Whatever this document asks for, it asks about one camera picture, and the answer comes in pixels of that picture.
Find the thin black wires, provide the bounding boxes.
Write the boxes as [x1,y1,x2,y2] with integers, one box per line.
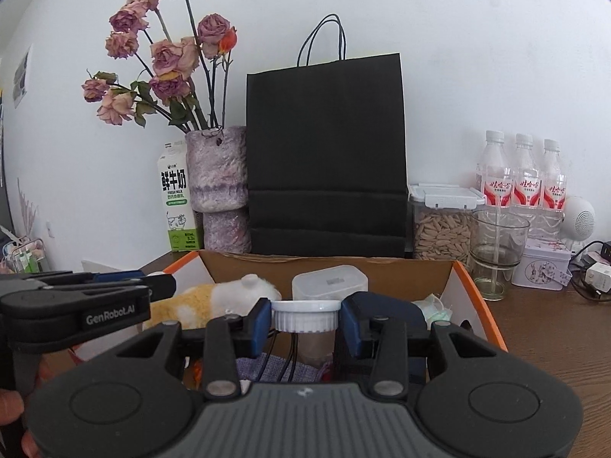
[260,331,301,382]

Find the yellow white plush toy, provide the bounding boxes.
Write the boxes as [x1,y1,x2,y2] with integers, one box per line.
[143,274,282,331]

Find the white green milk carton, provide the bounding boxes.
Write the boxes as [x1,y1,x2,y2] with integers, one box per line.
[157,140,197,252]

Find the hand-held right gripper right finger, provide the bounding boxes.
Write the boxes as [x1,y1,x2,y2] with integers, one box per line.
[340,294,485,398]

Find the white translucent plastic container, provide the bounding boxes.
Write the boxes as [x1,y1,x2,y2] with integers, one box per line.
[291,264,370,304]

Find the wall poster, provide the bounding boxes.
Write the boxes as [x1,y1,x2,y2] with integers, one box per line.
[12,45,34,108]

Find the clear glass cup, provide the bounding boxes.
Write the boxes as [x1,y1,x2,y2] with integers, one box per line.
[470,210,532,302]

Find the white lid jar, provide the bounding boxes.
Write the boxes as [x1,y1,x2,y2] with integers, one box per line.
[271,298,343,369]

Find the white round robot speaker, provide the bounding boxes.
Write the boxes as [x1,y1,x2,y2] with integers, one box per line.
[558,195,597,245]

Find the dried pink grass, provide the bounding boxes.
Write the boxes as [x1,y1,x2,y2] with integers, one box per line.
[16,179,42,240]

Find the dried rose bouquet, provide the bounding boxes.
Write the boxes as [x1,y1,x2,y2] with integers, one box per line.
[81,0,238,134]

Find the cardboard box with orange rim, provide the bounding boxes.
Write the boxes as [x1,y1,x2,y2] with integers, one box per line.
[71,249,508,388]

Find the crumpled pale green tissue pack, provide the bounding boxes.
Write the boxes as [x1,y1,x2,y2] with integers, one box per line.
[413,293,454,323]

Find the person's left hand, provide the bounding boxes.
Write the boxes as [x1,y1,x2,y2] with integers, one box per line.
[0,388,41,458]

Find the purple textured vase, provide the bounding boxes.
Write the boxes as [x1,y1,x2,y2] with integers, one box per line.
[185,125,252,253]

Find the clear seed storage container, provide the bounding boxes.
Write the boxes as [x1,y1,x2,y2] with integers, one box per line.
[408,184,486,263]

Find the white charger plug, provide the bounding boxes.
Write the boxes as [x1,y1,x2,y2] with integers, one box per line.
[585,262,611,295]

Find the black paper bag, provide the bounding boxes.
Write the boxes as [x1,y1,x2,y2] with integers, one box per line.
[246,13,409,259]

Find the white printed tin box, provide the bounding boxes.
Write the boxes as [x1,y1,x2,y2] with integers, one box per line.
[512,237,573,292]

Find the black cable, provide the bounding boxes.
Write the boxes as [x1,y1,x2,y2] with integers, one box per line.
[570,243,611,303]

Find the purple knit cloth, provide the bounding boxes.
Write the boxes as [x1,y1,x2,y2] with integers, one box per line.
[236,352,331,383]

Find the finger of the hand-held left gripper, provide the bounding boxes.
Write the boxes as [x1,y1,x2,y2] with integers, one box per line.
[43,270,148,292]
[142,273,178,307]

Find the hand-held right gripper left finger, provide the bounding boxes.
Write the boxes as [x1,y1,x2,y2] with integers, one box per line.
[116,298,274,402]

